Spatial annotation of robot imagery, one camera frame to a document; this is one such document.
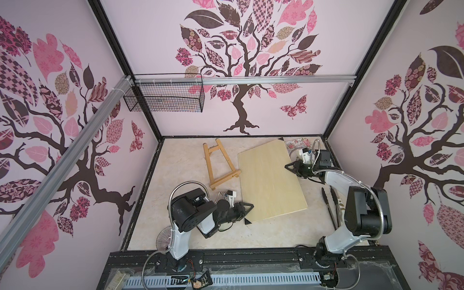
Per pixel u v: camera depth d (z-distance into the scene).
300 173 0.83
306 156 0.86
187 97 0.79
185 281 0.69
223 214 0.72
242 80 0.95
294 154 1.06
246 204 0.85
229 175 0.96
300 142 1.18
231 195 0.85
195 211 0.50
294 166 0.86
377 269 0.72
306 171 0.81
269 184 0.92
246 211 0.81
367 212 0.46
